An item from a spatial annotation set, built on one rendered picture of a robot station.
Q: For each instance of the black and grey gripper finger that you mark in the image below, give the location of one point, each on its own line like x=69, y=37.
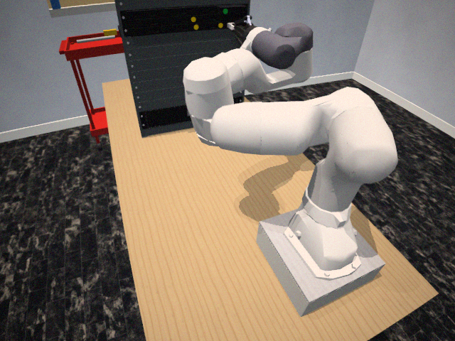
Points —
x=237, y=34
x=237, y=24

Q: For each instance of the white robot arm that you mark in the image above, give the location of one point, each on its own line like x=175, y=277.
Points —
x=361, y=145

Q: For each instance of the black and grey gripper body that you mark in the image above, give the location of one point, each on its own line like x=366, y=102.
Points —
x=249, y=28

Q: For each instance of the dark grey server rack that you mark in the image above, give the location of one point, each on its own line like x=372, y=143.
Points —
x=155, y=63

